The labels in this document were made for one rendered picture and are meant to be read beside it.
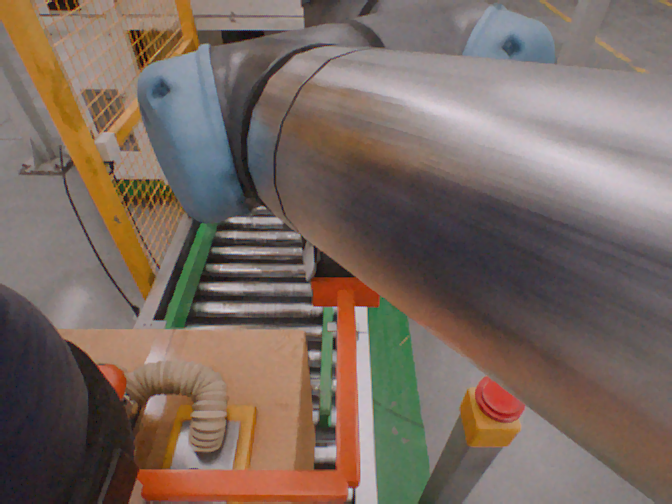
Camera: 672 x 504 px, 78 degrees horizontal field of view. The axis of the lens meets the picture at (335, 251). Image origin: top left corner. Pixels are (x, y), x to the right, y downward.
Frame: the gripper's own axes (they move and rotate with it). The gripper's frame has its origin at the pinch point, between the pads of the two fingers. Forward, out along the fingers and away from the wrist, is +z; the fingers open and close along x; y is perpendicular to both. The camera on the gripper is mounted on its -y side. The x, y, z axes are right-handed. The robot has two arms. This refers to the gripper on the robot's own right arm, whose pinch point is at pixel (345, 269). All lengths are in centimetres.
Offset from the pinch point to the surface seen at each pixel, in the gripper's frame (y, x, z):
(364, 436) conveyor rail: -3, 6, 62
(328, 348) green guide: -24, -3, 57
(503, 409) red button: 10.8, 22.6, 17.2
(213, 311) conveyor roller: -44, -41, 67
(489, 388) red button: 7.7, 21.4, 17.2
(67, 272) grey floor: -111, -145, 121
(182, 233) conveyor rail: -76, -59, 62
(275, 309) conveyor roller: -45, -21, 67
